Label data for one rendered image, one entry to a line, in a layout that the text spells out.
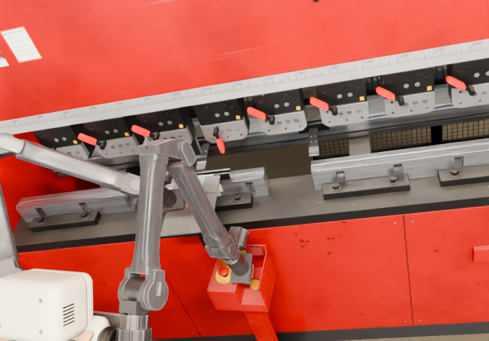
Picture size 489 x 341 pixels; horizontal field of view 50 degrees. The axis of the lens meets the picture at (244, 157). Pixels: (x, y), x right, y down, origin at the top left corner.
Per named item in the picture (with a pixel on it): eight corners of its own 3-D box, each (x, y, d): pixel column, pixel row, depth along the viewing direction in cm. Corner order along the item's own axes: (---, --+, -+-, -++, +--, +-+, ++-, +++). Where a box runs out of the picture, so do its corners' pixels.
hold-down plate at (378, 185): (324, 200, 190) (322, 194, 188) (323, 189, 194) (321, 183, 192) (410, 190, 183) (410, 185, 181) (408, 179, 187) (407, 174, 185)
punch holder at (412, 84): (386, 118, 168) (381, 75, 157) (383, 102, 174) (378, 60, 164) (435, 111, 164) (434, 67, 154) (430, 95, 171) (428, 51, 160)
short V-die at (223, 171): (180, 185, 201) (177, 179, 199) (182, 179, 203) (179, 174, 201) (231, 179, 197) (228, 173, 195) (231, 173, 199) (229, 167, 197)
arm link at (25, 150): (-2, 154, 156) (-7, 148, 145) (5, 136, 157) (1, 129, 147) (138, 198, 166) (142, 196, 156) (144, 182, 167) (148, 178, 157)
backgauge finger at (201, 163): (186, 174, 202) (183, 165, 199) (197, 131, 222) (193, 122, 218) (216, 171, 200) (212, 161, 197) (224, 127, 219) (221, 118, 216)
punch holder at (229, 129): (207, 144, 182) (192, 106, 171) (210, 129, 188) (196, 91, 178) (249, 138, 178) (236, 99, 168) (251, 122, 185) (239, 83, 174)
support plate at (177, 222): (161, 236, 181) (160, 235, 180) (175, 182, 200) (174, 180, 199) (211, 231, 177) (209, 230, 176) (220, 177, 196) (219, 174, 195)
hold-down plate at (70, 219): (32, 232, 218) (28, 227, 216) (37, 222, 222) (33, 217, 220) (97, 225, 211) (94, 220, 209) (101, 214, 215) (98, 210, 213)
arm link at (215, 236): (148, 150, 144) (178, 148, 139) (158, 138, 148) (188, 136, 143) (207, 261, 166) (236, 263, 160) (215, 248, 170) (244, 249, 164)
